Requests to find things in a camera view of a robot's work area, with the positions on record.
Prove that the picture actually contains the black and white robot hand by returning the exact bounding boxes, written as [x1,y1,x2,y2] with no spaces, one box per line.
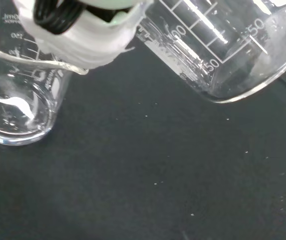
[12,0,155,70]

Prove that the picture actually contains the black cloth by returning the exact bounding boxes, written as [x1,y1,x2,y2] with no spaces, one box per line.
[0,0,286,240]

